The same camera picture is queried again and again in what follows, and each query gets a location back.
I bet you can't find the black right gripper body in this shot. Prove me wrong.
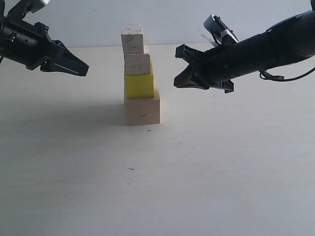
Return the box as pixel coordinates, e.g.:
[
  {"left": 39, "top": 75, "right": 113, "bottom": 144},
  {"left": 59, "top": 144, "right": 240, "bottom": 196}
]
[{"left": 175, "top": 44, "right": 234, "bottom": 93}]

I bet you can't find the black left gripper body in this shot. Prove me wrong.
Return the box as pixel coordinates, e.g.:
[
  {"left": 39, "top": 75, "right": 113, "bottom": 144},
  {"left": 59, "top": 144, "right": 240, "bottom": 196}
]
[{"left": 0, "top": 17, "right": 62, "bottom": 70}]

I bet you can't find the yellow cube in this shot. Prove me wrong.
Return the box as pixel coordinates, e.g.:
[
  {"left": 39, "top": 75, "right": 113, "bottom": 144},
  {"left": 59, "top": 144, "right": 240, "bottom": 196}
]
[{"left": 124, "top": 60, "right": 155, "bottom": 99}]

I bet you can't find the medium striped wooden cube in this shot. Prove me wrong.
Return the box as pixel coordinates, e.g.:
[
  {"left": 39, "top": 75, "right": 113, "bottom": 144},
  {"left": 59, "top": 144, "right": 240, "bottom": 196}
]
[{"left": 124, "top": 41, "right": 151, "bottom": 76}]

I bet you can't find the large plain wooden cube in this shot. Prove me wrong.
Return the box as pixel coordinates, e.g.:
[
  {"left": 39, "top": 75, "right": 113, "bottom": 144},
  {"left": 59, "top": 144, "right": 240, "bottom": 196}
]
[{"left": 124, "top": 80, "right": 160, "bottom": 126}]

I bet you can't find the small wooden cube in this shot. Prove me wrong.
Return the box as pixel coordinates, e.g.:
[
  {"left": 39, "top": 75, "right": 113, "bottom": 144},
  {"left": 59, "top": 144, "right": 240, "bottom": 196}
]
[{"left": 121, "top": 24, "right": 144, "bottom": 55}]

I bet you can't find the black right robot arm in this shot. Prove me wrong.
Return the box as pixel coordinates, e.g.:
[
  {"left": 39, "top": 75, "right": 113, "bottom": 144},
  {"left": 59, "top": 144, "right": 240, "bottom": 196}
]
[{"left": 174, "top": 10, "right": 315, "bottom": 93}]

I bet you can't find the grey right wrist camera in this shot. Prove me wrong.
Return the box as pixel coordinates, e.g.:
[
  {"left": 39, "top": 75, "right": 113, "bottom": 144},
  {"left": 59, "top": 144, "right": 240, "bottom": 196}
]
[{"left": 203, "top": 14, "right": 239, "bottom": 47}]

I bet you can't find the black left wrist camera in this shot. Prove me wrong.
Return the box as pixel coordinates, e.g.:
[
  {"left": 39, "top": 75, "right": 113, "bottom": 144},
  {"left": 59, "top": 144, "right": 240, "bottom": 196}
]
[{"left": 7, "top": 0, "right": 50, "bottom": 20}]

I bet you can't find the black right camera cable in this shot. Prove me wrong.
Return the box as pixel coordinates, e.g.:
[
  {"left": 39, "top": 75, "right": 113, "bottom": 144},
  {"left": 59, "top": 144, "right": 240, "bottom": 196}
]
[{"left": 258, "top": 66, "right": 315, "bottom": 82}]

